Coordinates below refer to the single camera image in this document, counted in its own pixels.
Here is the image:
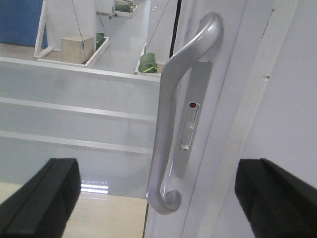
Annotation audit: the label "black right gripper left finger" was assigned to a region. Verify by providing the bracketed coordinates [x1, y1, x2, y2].
[0, 158, 81, 238]

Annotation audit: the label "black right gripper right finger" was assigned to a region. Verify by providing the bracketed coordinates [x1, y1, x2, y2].
[234, 158, 317, 238]

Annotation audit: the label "white framed sliding glass door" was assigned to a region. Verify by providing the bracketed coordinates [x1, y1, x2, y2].
[0, 0, 274, 238]

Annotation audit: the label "silver door handle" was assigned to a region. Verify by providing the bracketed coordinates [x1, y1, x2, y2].
[146, 12, 223, 215]

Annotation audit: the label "small wooden cube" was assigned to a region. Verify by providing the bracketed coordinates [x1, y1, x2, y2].
[61, 35, 95, 64]

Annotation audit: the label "green sandbag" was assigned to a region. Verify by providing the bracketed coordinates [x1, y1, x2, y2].
[138, 53, 158, 73]
[96, 33, 105, 49]

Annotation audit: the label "blue partition panel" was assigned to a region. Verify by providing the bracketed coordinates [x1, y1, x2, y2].
[0, 0, 43, 47]

